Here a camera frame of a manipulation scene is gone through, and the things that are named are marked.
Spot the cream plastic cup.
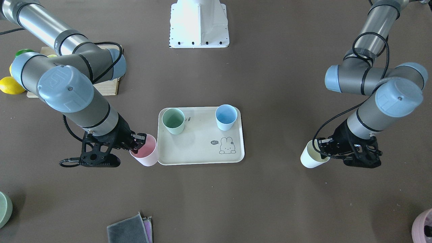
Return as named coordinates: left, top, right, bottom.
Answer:
left=300, top=139, right=330, bottom=168

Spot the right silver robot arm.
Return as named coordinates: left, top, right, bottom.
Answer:
left=1, top=0, right=147, bottom=167

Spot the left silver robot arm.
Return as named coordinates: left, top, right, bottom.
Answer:
left=301, top=0, right=428, bottom=168

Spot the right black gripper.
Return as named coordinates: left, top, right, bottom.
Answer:
left=80, top=116, right=147, bottom=167

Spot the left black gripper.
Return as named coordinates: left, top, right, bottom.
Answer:
left=317, top=121, right=382, bottom=168

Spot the pink bowl with ice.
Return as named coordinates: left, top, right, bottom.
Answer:
left=411, top=209, right=432, bottom=243

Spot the blue plastic cup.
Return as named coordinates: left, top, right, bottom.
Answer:
left=215, top=104, right=238, bottom=131

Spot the bamboo cutting board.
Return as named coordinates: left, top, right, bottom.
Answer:
left=26, top=45, right=124, bottom=98

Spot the grey folded cloth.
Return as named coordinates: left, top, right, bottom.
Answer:
left=107, top=213, right=153, bottom=243

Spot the green bowl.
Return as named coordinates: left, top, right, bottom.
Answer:
left=0, top=192, right=13, bottom=228

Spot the pink plastic cup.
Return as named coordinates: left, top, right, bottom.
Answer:
left=129, top=134, right=159, bottom=166

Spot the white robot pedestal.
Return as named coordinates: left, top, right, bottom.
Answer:
left=169, top=0, right=230, bottom=48

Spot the green lime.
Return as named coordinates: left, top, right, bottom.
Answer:
left=15, top=48, right=34, bottom=58

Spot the green plastic cup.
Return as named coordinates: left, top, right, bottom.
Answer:
left=162, top=108, right=185, bottom=135

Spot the beige rabbit tray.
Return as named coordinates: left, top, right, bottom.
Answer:
left=157, top=107, right=245, bottom=165

